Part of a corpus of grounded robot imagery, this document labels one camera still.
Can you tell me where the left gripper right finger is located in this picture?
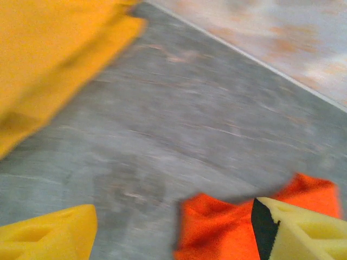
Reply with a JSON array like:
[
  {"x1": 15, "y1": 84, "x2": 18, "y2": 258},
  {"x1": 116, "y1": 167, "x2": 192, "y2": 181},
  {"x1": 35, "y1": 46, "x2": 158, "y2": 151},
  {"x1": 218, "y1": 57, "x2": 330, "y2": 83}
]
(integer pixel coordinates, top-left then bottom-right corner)
[{"x1": 250, "y1": 197, "x2": 347, "y2": 260}]

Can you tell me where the folded yellow t-shirt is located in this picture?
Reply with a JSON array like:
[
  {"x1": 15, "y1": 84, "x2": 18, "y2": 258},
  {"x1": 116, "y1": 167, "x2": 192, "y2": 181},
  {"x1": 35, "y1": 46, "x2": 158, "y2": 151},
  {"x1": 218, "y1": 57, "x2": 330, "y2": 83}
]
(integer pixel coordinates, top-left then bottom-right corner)
[{"x1": 0, "y1": 0, "x2": 149, "y2": 161}]

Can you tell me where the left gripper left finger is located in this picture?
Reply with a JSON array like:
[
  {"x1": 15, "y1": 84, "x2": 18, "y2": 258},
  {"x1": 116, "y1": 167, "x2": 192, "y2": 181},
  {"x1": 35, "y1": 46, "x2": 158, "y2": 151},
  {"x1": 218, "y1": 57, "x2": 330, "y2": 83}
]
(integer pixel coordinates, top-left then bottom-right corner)
[{"x1": 0, "y1": 204, "x2": 99, "y2": 260}]

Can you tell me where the orange t-shirt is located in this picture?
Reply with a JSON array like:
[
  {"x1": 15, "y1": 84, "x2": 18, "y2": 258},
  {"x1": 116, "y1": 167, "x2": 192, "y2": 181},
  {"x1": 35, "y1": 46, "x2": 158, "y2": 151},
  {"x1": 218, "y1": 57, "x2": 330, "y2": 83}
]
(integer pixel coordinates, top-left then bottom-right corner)
[{"x1": 172, "y1": 172, "x2": 343, "y2": 260}]

